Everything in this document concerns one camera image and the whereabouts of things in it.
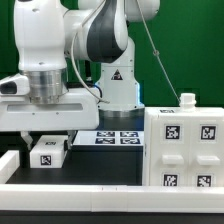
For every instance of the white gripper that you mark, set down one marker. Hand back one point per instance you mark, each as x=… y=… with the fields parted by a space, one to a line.
x=76 y=110

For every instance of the white block with marker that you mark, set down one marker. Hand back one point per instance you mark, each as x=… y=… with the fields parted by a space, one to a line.
x=49 y=152

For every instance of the white cabinet box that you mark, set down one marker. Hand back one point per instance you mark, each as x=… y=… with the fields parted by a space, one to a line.
x=154 y=113

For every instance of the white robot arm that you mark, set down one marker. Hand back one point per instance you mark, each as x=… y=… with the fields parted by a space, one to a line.
x=47 y=33

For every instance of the white threaded peg on cabinet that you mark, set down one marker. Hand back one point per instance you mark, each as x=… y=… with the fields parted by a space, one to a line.
x=187 y=101

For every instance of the white left fence piece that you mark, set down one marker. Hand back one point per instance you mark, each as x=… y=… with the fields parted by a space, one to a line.
x=9 y=163

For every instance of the white marker base plate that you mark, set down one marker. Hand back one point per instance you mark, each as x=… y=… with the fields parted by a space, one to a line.
x=109 y=138

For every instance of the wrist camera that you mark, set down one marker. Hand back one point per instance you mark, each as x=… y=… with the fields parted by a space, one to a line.
x=14 y=85

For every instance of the white front fence rail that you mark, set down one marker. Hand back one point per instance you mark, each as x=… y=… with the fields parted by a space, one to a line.
x=111 y=198

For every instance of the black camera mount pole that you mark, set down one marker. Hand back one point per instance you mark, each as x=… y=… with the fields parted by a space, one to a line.
x=87 y=67

